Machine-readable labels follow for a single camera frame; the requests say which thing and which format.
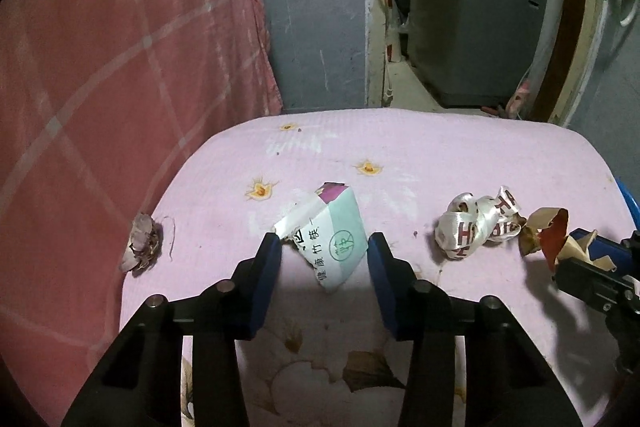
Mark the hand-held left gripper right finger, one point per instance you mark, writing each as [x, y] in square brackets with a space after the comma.
[384, 287]

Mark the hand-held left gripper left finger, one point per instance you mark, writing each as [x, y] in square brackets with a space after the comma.
[265, 287]

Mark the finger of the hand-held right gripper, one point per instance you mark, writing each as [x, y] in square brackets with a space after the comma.
[600, 247]
[590, 282]

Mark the red beige paper scrap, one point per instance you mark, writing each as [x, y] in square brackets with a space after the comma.
[550, 232]

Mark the blue plastic bucket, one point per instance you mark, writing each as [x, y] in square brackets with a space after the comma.
[631, 202]

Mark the white green chopstick wrapper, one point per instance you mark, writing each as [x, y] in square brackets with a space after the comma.
[335, 232]

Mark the white printed ribbon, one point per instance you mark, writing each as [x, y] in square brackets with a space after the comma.
[475, 227]

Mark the pink ribbed blanket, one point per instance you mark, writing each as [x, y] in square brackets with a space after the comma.
[400, 167]

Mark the dried garlic skins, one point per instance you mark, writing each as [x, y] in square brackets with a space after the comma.
[142, 242]

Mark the small pink item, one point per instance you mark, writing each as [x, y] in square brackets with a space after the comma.
[519, 99]

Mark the grey washing machine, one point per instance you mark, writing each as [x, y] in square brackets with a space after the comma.
[475, 7]

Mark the red plaid cloth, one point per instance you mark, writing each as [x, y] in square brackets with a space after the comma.
[100, 57]

